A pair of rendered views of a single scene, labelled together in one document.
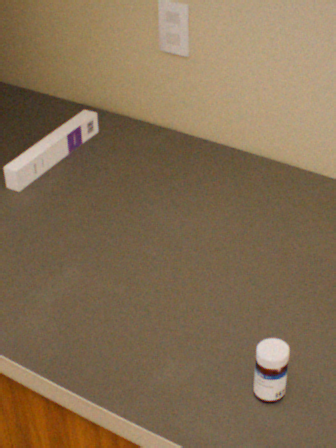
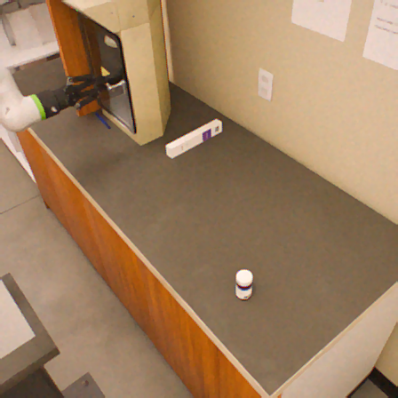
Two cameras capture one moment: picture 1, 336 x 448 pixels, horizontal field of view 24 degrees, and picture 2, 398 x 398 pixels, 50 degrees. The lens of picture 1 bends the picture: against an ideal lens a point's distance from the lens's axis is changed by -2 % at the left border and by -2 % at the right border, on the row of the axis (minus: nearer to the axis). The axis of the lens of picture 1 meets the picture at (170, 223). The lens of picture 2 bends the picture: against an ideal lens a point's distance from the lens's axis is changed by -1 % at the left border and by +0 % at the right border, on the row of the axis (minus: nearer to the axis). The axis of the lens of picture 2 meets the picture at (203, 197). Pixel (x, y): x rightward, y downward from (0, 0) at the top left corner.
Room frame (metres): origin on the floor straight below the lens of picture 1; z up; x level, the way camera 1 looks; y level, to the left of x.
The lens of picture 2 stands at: (0.07, -0.27, 1.97)
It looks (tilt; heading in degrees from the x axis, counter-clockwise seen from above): 43 degrees down; 20
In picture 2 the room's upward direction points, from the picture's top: 3 degrees counter-clockwise
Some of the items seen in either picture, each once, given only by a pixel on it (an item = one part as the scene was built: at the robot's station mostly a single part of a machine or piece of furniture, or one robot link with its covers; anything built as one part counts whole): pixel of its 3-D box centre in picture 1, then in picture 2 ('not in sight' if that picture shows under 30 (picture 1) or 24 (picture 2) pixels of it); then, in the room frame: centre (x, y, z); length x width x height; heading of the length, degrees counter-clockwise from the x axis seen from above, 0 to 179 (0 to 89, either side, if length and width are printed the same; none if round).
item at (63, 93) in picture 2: not in sight; (67, 96); (1.21, 0.64, 1.20); 0.09 x 0.07 x 0.08; 146
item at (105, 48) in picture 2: not in sight; (107, 75); (1.40, 0.57, 1.19); 0.30 x 0.01 x 0.40; 56
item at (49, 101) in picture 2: not in sight; (48, 104); (1.15, 0.68, 1.20); 0.12 x 0.06 x 0.09; 56
